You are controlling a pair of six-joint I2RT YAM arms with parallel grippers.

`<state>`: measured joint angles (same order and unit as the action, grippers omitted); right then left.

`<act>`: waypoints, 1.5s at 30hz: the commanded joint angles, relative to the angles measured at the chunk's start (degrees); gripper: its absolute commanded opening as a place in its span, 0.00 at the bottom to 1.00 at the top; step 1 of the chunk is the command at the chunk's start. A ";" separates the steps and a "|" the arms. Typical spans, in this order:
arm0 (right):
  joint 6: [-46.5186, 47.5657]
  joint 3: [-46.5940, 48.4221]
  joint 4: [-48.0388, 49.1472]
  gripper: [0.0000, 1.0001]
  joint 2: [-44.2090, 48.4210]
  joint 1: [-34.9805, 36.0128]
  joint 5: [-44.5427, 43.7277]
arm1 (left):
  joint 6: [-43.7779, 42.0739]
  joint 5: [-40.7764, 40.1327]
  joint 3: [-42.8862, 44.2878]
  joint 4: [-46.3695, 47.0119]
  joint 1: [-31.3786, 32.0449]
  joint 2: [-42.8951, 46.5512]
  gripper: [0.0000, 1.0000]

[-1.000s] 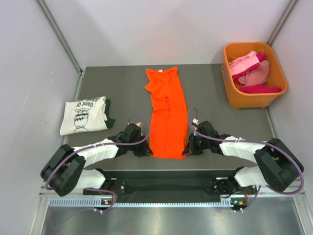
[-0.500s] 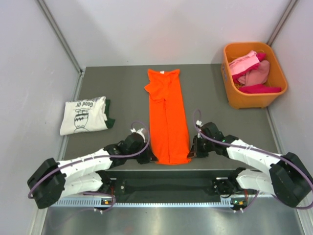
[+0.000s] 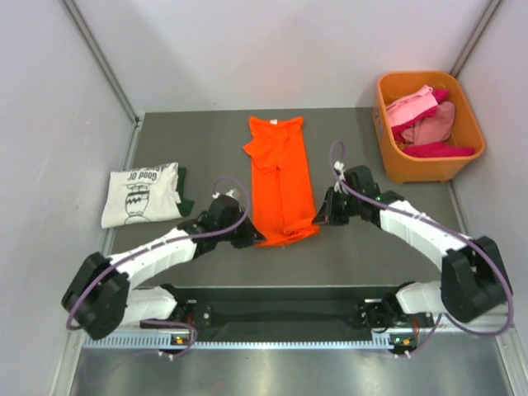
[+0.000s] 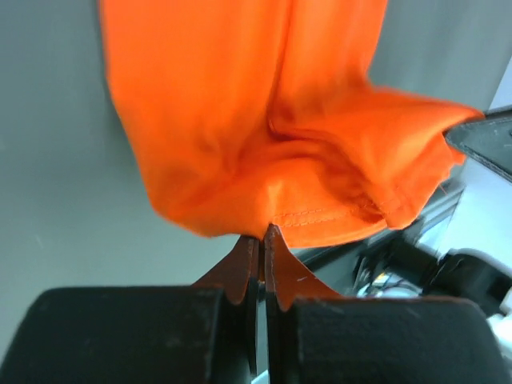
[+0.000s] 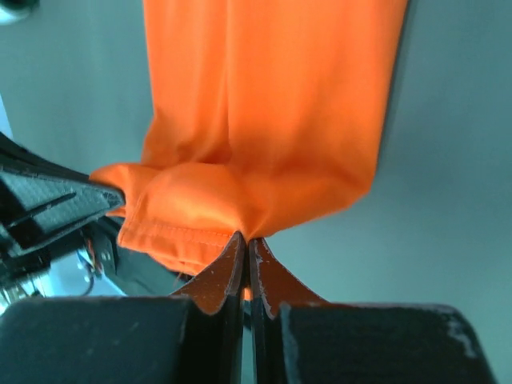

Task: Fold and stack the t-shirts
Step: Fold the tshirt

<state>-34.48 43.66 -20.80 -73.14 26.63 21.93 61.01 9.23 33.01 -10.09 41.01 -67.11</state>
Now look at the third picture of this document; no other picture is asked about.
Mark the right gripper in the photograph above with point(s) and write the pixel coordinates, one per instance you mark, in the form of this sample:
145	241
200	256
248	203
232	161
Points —
330	214

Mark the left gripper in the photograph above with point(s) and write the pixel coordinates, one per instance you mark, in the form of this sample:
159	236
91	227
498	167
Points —
250	236

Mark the orange t-shirt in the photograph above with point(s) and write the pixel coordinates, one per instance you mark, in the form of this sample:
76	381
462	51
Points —
283	206

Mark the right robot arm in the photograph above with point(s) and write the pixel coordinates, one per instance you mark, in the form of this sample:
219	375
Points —
473	277

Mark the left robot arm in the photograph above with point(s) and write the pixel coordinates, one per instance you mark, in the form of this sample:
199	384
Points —
105	293

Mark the dark green folded t-shirt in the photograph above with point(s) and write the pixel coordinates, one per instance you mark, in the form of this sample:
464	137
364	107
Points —
185	205

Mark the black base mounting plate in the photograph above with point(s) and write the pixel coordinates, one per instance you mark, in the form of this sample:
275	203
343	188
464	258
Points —
291	313

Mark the white printed folded t-shirt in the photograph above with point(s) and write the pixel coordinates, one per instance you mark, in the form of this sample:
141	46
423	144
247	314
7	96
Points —
142	195

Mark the magenta t-shirt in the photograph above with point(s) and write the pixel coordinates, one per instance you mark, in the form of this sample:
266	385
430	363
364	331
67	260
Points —
432	150

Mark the light pink t-shirt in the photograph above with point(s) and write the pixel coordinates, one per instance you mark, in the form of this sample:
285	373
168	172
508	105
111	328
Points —
411	106

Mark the salmon pink t-shirt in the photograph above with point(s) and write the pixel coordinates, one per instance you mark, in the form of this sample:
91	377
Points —
432	129

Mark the orange plastic basket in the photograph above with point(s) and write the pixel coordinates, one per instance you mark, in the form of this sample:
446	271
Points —
399	166

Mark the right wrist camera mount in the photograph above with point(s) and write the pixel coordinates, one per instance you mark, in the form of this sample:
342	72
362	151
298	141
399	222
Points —
339	169

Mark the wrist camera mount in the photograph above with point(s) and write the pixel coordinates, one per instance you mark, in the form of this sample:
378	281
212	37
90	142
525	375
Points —
339	169
233	193

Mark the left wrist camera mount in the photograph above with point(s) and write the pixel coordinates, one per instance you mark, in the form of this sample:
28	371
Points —
233	193

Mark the slotted cable duct rail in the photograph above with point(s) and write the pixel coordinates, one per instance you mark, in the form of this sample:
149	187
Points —
175	340

